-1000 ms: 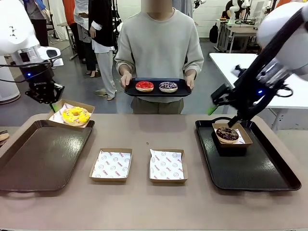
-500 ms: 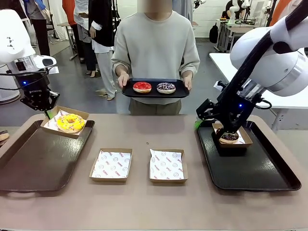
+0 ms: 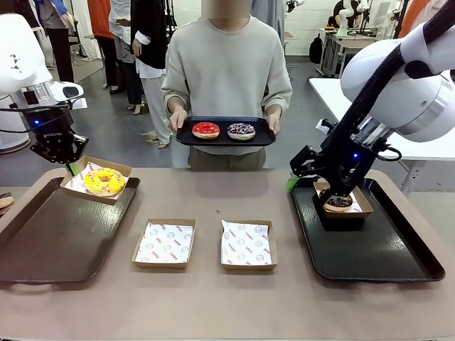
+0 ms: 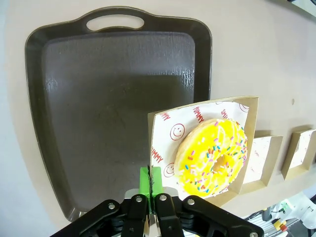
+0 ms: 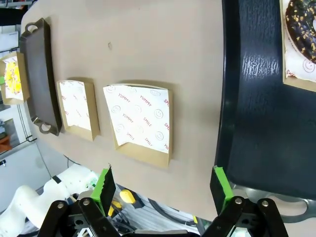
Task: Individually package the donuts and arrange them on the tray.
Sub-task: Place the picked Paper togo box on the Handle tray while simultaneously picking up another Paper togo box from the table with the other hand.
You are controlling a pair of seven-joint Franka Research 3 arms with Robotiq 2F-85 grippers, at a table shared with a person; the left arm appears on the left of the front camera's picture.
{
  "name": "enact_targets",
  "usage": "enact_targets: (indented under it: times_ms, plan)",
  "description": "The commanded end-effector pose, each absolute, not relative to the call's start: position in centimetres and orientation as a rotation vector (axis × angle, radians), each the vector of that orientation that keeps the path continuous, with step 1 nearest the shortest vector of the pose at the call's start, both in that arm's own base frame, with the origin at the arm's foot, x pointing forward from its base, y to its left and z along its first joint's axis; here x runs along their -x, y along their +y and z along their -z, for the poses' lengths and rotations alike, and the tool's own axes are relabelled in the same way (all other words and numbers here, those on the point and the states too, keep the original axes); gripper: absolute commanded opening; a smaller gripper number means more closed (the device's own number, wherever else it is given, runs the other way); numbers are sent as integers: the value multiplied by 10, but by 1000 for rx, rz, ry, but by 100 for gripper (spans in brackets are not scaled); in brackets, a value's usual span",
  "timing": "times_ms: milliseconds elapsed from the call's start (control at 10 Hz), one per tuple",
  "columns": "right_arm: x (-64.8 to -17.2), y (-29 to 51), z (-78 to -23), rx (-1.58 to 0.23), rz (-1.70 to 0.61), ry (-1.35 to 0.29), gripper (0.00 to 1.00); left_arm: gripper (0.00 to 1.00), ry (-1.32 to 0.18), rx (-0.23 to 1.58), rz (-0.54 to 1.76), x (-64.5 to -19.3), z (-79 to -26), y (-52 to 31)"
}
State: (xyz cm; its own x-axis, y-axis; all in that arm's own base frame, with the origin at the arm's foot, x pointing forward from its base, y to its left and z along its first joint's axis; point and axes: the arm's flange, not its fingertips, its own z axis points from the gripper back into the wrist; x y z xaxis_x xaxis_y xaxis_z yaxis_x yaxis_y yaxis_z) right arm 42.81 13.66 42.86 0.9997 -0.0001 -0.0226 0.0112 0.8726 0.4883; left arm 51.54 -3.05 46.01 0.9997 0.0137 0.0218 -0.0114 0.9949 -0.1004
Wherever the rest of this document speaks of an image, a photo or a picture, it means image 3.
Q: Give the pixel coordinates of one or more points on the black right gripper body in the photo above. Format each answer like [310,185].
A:
[350,163]

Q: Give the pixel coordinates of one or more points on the hanging orange garment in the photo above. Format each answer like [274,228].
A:
[414,14]

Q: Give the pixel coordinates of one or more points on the mannequin blue top black trousers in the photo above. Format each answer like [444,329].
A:
[60,53]

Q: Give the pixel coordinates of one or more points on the mannequin grey hoodie black trousers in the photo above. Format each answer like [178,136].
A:
[273,17]

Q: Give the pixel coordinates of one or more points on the brown kraft paper box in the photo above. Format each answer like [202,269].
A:
[366,212]
[106,199]
[139,263]
[273,248]

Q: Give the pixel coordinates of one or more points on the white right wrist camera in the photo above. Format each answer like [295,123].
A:
[325,125]

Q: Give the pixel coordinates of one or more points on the person's right hand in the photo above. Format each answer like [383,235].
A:
[178,120]

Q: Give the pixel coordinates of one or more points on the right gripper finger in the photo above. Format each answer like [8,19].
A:
[305,163]
[337,197]

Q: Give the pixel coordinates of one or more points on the background work desk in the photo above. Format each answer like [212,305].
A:
[341,46]

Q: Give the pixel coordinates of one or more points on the person's right forearm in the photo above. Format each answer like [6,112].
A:
[177,107]

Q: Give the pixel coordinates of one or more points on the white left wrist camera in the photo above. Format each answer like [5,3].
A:
[69,91]

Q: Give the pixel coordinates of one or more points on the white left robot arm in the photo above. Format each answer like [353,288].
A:
[17,53]

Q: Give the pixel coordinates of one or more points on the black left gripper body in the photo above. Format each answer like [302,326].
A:
[49,124]

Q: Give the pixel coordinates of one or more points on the black serving tray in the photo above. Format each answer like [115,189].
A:
[224,141]

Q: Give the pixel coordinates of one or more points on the mannequin grey apron dark trousers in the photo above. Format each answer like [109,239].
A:
[121,17]

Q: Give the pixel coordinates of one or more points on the chocolate sprinkled donut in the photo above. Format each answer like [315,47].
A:
[234,133]

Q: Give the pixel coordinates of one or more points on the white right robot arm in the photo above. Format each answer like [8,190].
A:
[426,99]

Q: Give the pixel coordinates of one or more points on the mannequin black vest white trousers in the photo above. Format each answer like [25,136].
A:
[149,35]

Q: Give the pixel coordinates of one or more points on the yellow sprinkled donut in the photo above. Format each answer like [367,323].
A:
[94,184]

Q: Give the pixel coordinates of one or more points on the white printed paper liner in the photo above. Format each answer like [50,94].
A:
[76,184]
[356,209]
[247,245]
[163,245]

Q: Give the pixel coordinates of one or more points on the person's left hand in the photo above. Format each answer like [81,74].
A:
[273,122]

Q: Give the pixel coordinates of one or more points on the red glazed donut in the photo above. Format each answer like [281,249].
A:
[199,132]

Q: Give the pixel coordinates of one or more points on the white side table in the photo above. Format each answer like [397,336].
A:
[327,96]

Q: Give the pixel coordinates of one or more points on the chocolate frosted donut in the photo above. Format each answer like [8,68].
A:
[337,209]

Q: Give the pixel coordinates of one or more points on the black backpack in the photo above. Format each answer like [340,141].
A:
[316,49]

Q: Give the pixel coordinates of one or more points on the person in light grey shirt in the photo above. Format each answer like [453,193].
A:
[227,71]

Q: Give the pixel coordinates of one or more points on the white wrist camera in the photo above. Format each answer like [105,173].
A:
[325,125]
[69,91]

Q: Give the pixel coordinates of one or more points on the white robot arm on desk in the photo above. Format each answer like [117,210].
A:
[343,14]

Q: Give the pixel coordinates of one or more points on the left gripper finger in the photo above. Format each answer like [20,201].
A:
[76,151]
[46,152]

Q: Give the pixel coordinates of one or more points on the person's left forearm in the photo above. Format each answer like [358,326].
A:
[273,107]

